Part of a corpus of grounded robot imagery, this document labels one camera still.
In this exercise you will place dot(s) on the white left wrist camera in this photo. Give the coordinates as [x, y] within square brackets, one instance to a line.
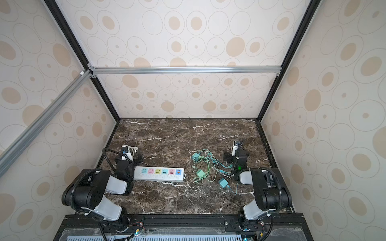
[128, 152]

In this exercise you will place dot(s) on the light green plug adapter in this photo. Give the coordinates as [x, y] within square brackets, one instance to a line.
[200, 173]

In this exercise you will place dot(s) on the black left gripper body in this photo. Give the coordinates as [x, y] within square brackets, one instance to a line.
[132, 156]

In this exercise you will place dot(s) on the teal plug adapter far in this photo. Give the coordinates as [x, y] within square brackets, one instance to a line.
[195, 156]

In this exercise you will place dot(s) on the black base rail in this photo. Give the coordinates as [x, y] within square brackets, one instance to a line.
[185, 227]

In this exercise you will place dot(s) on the teal plug adapter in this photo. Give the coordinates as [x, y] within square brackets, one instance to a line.
[195, 156]
[223, 183]

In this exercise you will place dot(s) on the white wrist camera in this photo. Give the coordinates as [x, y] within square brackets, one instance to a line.
[128, 152]
[235, 147]

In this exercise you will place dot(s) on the teal plug adapter near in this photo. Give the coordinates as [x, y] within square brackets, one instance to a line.
[223, 183]

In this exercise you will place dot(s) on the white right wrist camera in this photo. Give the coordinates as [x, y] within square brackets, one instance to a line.
[235, 147]

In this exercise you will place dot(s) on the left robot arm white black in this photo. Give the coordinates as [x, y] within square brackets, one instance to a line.
[86, 193]

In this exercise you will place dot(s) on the aluminium crossbar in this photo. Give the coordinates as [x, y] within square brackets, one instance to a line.
[12, 153]
[180, 70]

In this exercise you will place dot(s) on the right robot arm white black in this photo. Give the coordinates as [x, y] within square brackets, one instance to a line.
[271, 194]

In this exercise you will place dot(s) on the aluminium crossbar left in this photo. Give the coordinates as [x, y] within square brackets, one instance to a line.
[12, 153]

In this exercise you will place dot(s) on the white power strip coloured sockets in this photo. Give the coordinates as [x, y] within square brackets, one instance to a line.
[159, 174]

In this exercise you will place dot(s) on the aluminium crossbar back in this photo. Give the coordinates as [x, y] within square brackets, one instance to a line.
[180, 70]

